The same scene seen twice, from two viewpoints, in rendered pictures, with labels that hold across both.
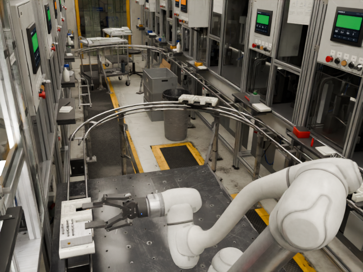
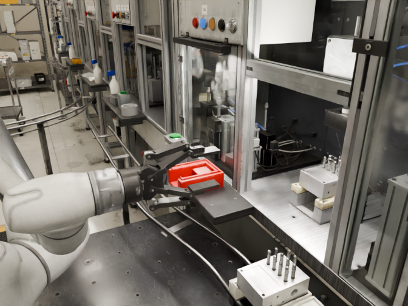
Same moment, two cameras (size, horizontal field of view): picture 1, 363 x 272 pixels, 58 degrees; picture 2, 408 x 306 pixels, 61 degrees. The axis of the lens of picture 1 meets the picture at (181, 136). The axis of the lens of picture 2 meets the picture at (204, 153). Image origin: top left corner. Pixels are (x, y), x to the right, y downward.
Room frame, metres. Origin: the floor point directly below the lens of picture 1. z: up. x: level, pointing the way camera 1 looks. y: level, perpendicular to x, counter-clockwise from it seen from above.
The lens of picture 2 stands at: (1.67, 0.19, 1.47)
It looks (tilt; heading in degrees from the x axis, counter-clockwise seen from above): 23 degrees down; 171
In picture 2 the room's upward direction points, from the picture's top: straight up
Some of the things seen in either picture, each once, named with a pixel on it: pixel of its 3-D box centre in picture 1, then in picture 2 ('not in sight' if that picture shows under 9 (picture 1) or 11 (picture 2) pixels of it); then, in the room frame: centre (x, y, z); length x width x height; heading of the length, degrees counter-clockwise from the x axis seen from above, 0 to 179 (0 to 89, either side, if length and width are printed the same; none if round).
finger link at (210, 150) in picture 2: (92, 205); (203, 152); (0.96, 0.31, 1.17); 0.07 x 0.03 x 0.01; 107
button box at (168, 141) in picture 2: not in sight; (177, 150); (0.48, 0.29, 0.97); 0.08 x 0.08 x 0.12; 17
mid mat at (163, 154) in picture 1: (181, 161); not in sight; (3.37, -0.01, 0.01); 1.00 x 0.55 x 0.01; 17
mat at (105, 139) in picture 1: (100, 100); not in sight; (5.51, 1.44, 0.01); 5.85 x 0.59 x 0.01; 17
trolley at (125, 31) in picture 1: (119, 48); not in sight; (7.81, 1.50, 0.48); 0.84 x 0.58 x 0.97; 25
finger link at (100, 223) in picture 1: (94, 224); (203, 186); (0.96, 0.31, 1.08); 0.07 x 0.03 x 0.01; 107
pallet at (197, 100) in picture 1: (197, 102); not in sight; (3.08, -0.15, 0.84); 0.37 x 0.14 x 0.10; 75
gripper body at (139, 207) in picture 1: (134, 208); (141, 183); (1.01, 0.17, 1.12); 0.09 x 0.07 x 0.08; 107
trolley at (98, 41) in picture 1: (105, 61); not in sight; (6.47, 1.52, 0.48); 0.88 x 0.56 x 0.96; 125
